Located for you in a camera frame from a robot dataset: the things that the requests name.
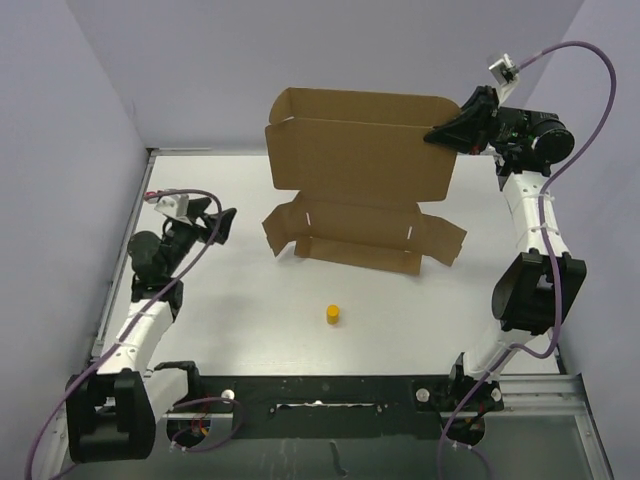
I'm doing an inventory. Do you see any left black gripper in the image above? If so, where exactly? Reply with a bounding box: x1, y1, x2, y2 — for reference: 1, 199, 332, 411
162, 197, 235, 275

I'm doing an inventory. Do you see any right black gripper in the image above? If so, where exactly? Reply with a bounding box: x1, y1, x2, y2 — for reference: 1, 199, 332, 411
422, 86, 558, 157

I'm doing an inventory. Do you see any brown cardboard box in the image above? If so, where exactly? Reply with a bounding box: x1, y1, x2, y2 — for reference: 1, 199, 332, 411
263, 87, 466, 275

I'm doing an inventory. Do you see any small yellow cylinder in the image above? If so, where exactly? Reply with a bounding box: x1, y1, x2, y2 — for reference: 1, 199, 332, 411
326, 304, 341, 325

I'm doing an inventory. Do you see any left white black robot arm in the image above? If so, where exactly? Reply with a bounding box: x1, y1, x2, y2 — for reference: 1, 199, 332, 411
65, 190, 237, 464

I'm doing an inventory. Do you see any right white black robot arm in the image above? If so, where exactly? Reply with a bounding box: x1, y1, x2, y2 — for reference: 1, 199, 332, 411
424, 86, 587, 409

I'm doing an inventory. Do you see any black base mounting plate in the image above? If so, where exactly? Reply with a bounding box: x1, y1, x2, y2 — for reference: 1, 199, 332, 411
166, 375, 504, 447

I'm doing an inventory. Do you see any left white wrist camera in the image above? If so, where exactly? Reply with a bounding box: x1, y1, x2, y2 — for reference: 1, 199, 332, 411
154, 194, 190, 223

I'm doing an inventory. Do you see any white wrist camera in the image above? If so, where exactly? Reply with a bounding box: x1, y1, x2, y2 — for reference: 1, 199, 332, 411
154, 194, 190, 223
488, 53, 520, 105

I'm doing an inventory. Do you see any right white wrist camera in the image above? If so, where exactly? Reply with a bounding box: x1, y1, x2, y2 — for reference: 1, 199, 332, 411
488, 53, 520, 105

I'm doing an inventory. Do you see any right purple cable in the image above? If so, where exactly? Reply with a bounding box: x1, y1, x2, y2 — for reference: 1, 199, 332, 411
435, 40, 617, 480

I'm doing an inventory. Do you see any aluminium table frame rail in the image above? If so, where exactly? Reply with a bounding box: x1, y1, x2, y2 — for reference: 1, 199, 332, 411
60, 150, 586, 464

